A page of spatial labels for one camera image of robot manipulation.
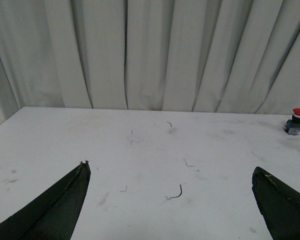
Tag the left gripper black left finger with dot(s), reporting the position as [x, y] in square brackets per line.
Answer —
[53, 215]

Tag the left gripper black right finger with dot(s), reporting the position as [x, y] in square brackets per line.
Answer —
[278, 203]

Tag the red mushroom push button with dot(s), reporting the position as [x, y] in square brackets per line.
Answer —
[292, 126]

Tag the grey curtain backdrop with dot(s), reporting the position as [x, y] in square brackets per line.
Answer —
[215, 56]

